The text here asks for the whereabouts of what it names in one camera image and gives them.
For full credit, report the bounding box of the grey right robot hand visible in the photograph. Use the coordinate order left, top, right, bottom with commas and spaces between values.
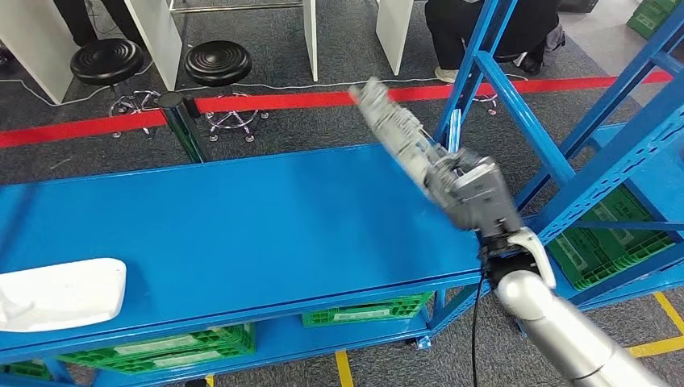
427, 149, 525, 236

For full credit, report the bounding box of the silver wheel hubcap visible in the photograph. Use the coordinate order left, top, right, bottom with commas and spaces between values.
348, 77, 461, 188

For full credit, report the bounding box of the blue metal shelf unit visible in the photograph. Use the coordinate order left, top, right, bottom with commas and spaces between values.
0, 143, 485, 387
427, 0, 684, 335

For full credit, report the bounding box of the white plastic cover part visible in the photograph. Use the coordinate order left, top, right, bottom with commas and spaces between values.
0, 257, 127, 333

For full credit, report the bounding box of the chrome stool base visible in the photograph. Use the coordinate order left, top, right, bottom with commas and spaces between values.
473, 93, 499, 117

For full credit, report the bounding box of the person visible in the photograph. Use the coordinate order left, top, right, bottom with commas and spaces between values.
424, 0, 568, 84
53, 0, 145, 48

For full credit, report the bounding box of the white desk side panel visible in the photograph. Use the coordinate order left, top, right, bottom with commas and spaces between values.
375, 0, 415, 76
303, 0, 319, 83
0, 0, 78, 105
123, 0, 184, 92

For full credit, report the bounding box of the yellow floor tape square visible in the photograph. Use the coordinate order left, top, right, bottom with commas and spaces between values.
204, 349, 355, 387

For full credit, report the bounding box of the black round stool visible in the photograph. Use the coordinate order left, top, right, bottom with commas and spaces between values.
70, 38, 161, 140
184, 40, 270, 144

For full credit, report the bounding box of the chrome desk crossbar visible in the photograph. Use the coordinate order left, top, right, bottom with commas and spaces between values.
169, 1, 306, 15

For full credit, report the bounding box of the red barrier belt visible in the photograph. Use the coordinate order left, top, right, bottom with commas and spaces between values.
0, 70, 674, 149

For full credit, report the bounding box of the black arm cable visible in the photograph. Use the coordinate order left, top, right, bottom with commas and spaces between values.
469, 269, 488, 387

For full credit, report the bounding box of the white floor cable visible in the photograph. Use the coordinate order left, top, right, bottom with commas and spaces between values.
0, 60, 528, 108

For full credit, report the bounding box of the black stanchion post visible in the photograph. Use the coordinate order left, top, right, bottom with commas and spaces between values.
156, 91, 206, 164

